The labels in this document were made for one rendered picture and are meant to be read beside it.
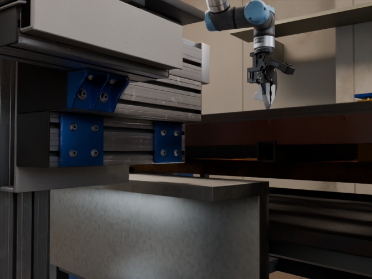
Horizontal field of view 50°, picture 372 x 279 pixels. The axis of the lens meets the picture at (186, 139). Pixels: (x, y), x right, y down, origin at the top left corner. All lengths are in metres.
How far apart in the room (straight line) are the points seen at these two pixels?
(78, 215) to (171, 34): 1.02
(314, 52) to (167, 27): 3.57
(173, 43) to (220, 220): 0.52
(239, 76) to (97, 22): 3.96
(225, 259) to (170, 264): 0.20
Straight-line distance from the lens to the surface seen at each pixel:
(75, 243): 1.57
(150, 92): 0.77
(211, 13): 1.43
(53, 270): 1.95
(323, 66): 4.10
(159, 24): 0.62
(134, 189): 0.99
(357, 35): 3.81
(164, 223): 1.16
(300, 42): 4.23
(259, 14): 1.38
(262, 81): 1.44
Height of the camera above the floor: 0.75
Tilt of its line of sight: 2 degrees up
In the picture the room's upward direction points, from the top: straight up
